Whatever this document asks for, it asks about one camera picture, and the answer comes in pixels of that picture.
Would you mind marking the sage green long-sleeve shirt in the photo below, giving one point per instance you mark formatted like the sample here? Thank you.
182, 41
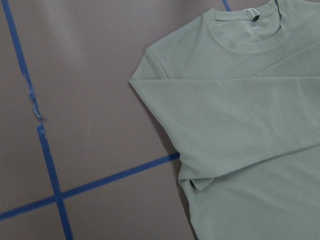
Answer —
238, 94

